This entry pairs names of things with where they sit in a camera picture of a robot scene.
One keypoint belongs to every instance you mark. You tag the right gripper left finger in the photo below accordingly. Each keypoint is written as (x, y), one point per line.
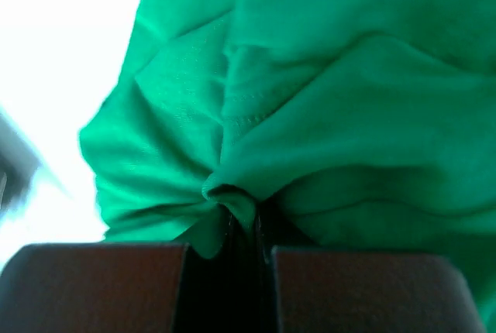
(91, 288)

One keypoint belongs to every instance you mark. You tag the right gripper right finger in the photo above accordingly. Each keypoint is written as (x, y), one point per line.
(326, 291)

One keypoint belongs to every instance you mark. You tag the green t shirt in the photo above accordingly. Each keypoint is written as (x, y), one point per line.
(369, 123)

